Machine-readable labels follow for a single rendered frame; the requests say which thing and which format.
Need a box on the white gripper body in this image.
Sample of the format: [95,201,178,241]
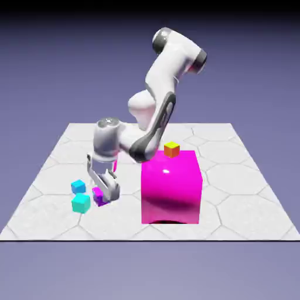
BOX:
[87,161,121,203]

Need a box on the small purple cube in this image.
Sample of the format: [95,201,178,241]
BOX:
[91,186,111,207]

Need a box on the large magenta box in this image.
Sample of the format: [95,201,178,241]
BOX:
[141,149,204,225]

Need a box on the small blue cube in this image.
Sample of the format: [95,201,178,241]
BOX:
[70,179,87,195]

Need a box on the small cyan cube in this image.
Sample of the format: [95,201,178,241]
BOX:
[71,193,91,214]

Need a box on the small orange cube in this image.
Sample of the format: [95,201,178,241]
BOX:
[163,141,180,158]

